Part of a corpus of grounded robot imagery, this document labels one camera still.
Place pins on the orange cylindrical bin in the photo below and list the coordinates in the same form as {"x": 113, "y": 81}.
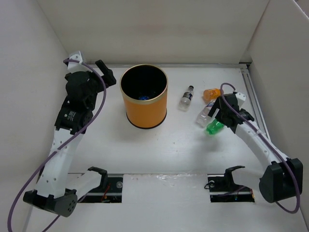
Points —
{"x": 145, "y": 80}

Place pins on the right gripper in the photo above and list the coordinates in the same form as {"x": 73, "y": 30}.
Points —
{"x": 216, "y": 106}

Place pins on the clear bottle with dark cap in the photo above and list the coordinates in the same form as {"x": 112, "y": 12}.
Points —
{"x": 186, "y": 99}

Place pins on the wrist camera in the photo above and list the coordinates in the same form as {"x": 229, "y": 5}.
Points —
{"x": 241, "y": 98}
{"x": 73, "y": 66}

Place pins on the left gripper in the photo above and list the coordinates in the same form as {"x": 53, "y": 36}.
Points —
{"x": 107, "y": 74}

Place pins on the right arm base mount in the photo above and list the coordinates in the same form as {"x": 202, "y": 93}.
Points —
{"x": 222, "y": 190}

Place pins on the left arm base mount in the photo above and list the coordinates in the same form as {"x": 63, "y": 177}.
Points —
{"x": 111, "y": 193}

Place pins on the orange juice bottle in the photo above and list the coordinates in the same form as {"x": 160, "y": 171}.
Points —
{"x": 211, "y": 94}

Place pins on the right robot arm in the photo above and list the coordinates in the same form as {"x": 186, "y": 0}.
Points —
{"x": 283, "y": 176}

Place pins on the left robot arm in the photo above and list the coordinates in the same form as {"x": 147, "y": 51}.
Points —
{"x": 51, "y": 192}

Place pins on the green plastic bottle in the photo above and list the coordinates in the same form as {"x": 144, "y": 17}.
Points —
{"x": 214, "y": 127}

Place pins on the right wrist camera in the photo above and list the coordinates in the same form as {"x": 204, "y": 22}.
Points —
{"x": 241, "y": 98}

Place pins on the clear bottle with white cap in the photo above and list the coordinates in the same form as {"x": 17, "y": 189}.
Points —
{"x": 203, "y": 119}

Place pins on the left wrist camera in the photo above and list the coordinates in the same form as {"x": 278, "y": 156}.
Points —
{"x": 73, "y": 66}

